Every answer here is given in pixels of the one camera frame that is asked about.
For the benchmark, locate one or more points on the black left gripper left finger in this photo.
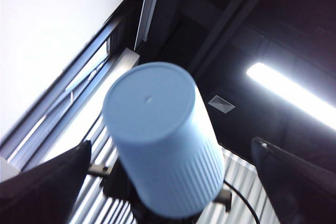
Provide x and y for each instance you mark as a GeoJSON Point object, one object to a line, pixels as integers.
{"type": "Point", "coordinates": [39, 192]}

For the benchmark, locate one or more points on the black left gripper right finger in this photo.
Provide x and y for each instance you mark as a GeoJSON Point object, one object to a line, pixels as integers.
{"type": "Point", "coordinates": [302, 190]}

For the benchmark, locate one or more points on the blue ribbed plastic cup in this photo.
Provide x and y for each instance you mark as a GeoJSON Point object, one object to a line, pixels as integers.
{"type": "Point", "coordinates": [157, 119]}

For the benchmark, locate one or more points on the white slatted panel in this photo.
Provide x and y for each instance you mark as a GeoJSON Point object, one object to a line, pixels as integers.
{"type": "Point", "coordinates": [241, 171]}

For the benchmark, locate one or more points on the white ceiling light tube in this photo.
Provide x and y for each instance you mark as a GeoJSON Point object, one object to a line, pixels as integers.
{"type": "Point", "coordinates": [283, 90]}

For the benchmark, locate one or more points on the square ceiling vent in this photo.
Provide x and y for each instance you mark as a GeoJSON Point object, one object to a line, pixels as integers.
{"type": "Point", "coordinates": [221, 104]}

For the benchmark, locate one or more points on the pale metal beam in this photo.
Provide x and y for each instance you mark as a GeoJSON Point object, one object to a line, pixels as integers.
{"type": "Point", "coordinates": [149, 6]}

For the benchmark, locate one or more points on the dark window frame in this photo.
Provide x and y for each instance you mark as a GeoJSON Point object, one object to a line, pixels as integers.
{"type": "Point", "coordinates": [78, 58]}

